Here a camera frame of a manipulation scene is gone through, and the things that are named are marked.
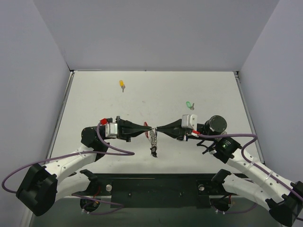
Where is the chain of metal keyrings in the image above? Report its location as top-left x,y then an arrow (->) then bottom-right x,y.
148,130 -> 159,158

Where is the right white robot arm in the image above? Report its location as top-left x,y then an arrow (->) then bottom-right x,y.
156,114 -> 303,227

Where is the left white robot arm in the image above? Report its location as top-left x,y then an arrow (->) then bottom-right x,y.
16,117 -> 153,217

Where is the green tagged key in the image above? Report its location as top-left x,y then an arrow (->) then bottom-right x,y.
186,101 -> 195,110

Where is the yellow tagged key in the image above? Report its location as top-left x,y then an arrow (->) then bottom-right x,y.
119,80 -> 125,92

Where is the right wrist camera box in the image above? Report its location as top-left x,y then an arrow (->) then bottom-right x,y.
181,114 -> 197,130

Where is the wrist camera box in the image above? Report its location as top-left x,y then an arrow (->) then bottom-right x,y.
100,118 -> 118,139
181,114 -> 197,130

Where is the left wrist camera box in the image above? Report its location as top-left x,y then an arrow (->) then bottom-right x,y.
100,118 -> 118,139

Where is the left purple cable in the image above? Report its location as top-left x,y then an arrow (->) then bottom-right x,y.
1,122 -> 135,215

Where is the purple cable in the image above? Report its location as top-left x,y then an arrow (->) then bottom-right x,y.
197,133 -> 303,215
1,122 -> 135,215

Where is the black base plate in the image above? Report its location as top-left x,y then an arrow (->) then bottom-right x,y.
78,174 -> 232,211

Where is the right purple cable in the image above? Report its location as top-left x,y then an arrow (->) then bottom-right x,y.
197,133 -> 303,215

